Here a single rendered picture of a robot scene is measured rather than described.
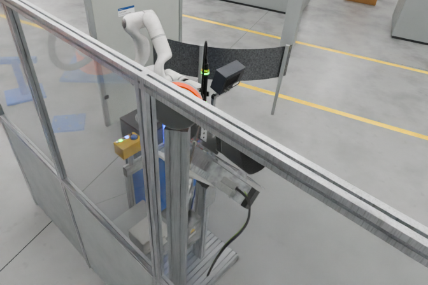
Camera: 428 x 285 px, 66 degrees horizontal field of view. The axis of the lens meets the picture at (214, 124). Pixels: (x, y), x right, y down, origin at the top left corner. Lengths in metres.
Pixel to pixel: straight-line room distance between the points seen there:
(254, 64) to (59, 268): 2.71
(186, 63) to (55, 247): 2.24
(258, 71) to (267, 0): 4.22
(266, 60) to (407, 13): 4.29
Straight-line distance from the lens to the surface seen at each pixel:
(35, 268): 3.05
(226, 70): 2.62
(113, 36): 3.64
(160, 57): 2.00
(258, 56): 3.80
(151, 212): 1.26
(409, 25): 7.72
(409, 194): 3.97
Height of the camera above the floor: 2.49
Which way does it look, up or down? 38 degrees down
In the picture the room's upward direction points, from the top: 5 degrees clockwise
